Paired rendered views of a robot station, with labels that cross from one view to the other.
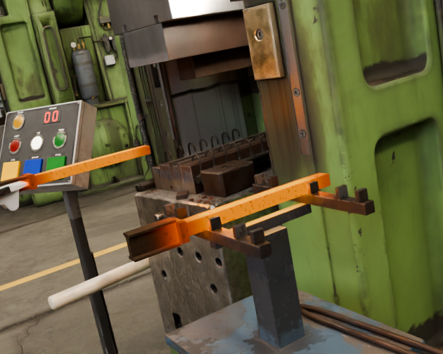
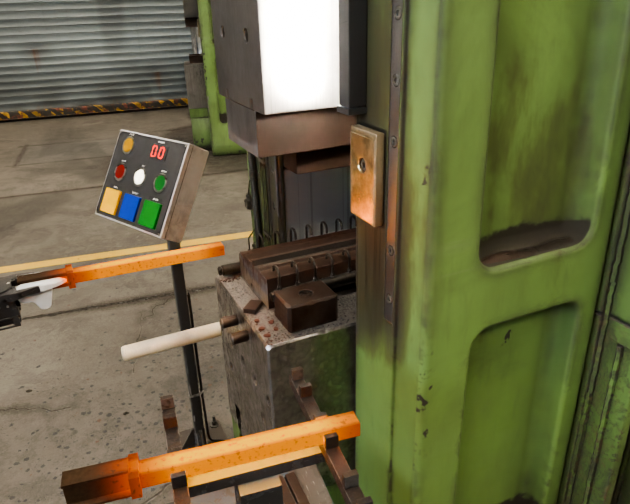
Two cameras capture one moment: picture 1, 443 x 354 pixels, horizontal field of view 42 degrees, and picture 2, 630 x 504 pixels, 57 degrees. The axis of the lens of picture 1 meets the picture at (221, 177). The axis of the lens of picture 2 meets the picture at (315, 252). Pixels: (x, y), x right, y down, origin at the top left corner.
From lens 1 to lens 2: 56 cm
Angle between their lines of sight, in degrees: 17
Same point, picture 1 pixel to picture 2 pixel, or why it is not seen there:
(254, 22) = (359, 148)
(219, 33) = (336, 126)
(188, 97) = not seen: hidden behind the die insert
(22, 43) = not seen: outside the picture
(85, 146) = (185, 196)
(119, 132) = not seen: hidden behind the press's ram
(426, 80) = (578, 257)
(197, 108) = (315, 183)
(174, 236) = (127, 484)
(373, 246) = (440, 446)
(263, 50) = (363, 186)
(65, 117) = (170, 158)
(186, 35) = (288, 127)
